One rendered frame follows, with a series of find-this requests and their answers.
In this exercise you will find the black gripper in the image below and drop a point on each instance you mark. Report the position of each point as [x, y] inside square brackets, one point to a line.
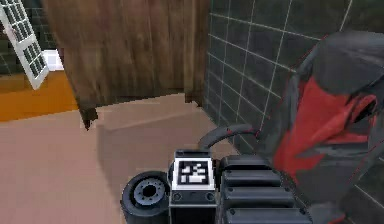
[146, 196]

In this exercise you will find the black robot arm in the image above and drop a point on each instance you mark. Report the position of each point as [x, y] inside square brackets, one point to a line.
[253, 193]

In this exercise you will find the black and red office chair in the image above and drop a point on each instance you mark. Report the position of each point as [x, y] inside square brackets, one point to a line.
[320, 120]

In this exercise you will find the brown wooden cupboard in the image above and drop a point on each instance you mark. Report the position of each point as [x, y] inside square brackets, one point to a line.
[133, 50]

